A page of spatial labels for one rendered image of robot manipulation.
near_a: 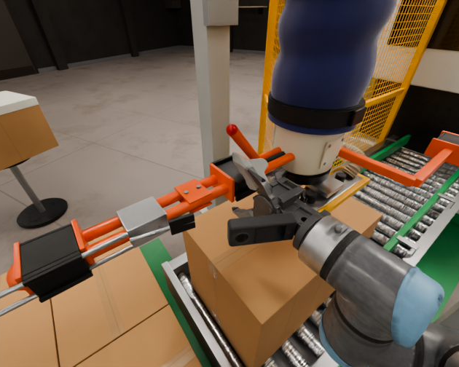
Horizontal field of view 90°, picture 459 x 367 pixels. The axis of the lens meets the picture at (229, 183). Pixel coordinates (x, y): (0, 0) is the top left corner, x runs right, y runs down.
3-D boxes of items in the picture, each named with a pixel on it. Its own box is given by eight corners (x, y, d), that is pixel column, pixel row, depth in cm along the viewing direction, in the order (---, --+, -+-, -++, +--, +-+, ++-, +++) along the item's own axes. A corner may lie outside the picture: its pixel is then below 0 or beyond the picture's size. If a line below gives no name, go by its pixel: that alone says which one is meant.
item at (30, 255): (87, 237, 41) (75, 218, 38) (97, 266, 37) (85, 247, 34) (30, 263, 37) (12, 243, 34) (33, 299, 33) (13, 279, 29)
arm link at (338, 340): (389, 390, 36) (433, 360, 29) (313, 361, 39) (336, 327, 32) (378, 328, 44) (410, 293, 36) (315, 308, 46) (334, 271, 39)
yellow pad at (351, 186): (339, 169, 78) (344, 156, 75) (369, 183, 71) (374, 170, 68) (268, 213, 61) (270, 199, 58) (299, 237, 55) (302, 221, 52)
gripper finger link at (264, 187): (246, 172, 46) (269, 210, 44) (240, 175, 45) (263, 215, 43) (257, 162, 42) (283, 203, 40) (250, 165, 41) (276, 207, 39)
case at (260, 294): (283, 225, 132) (295, 166, 108) (348, 276, 106) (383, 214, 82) (191, 285, 103) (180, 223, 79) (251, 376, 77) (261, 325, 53)
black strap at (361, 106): (303, 93, 71) (305, 79, 69) (379, 114, 57) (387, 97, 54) (248, 108, 60) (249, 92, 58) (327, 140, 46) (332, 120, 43)
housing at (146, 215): (156, 211, 47) (151, 194, 44) (171, 231, 43) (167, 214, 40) (122, 227, 44) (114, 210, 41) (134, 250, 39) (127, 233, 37)
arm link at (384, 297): (395, 367, 28) (442, 330, 23) (311, 290, 36) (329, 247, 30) (422, 319, 33) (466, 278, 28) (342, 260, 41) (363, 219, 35)
